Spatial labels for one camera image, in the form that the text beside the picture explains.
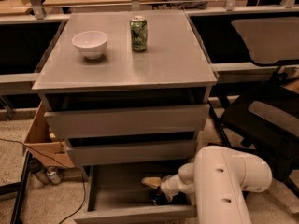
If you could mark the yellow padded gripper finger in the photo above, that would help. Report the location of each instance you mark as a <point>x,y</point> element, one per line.
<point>153,182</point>

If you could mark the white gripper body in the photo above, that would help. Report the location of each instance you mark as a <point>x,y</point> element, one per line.
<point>165,185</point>

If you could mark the blue pepsi can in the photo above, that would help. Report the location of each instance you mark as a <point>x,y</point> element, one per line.
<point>158,197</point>

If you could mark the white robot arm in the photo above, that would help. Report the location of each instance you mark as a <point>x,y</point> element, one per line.
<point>217,178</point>

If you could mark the middle grey drawer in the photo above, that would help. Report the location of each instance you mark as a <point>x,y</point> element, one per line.
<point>129,153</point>

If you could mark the grey drawer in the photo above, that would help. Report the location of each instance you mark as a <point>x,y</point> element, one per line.
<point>117,196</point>
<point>129,153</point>
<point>128,121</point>

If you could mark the bottom grey drawer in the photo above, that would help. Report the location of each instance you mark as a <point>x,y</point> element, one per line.
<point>117,196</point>

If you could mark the grey drawer cabinet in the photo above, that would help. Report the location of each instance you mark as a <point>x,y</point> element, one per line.
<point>172,71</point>

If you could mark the top grey drawer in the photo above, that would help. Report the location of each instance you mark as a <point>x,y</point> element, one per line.
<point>128,121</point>

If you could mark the green soda can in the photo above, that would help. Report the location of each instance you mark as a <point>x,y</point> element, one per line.
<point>139,33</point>

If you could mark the black office chair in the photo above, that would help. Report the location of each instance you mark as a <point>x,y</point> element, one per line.
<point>267,115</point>

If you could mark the dark water bottle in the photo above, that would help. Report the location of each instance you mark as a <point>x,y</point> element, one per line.
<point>37,169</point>

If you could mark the cardboard box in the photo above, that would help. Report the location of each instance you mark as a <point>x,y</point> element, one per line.
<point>44,146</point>

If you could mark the black metal stand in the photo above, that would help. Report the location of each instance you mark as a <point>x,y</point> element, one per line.
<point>19,189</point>

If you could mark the white bowl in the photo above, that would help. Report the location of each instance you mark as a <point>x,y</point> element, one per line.
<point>90,44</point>

